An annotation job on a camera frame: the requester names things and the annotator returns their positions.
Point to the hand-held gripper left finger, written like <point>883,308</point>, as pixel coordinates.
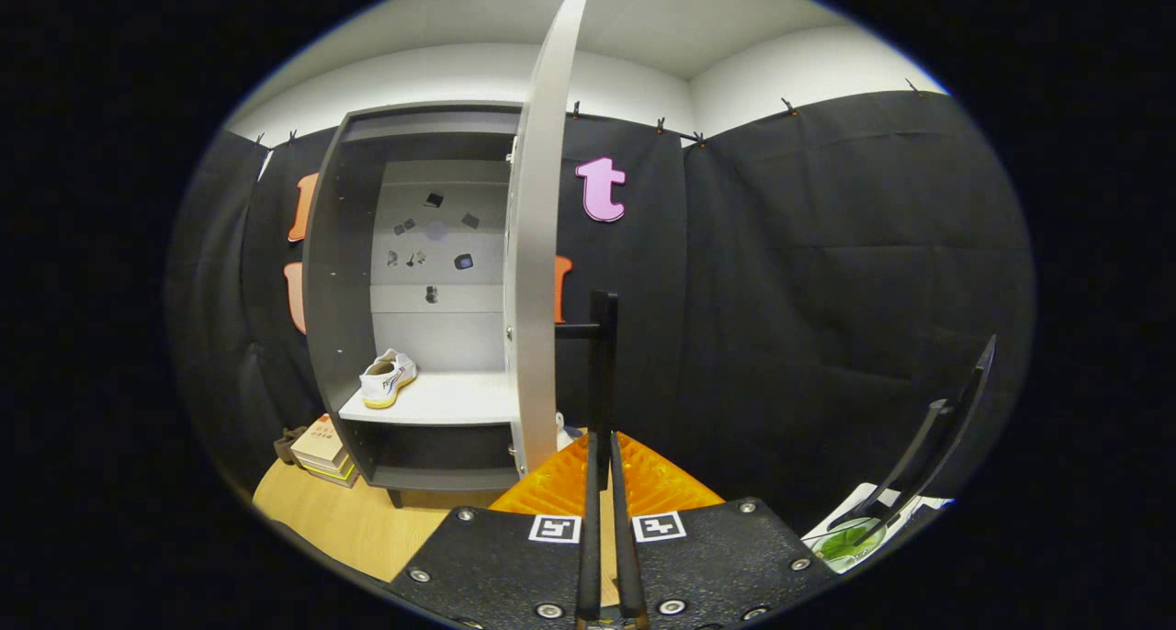
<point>589,566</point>

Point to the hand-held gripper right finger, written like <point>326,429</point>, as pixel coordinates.
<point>627,566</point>

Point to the beige shoe cabinet door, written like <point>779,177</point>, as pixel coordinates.
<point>537,244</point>

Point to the dark grey shoe cabinet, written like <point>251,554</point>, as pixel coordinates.
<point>344,244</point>

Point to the white cabinet shelf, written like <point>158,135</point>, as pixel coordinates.
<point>450,399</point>

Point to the green round object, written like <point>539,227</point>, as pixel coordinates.
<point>845,547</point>

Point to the white sheet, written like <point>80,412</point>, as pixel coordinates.
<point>856,503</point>

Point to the book with yellow edge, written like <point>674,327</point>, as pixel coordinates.
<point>335,472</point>

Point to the black monitor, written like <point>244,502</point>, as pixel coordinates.
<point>919,451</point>

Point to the small dark brown object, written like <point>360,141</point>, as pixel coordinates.
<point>287,446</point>

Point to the black backdrop cloth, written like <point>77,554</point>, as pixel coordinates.
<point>827,290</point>

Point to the row of black cloth clips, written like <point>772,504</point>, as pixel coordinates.
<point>698,139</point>

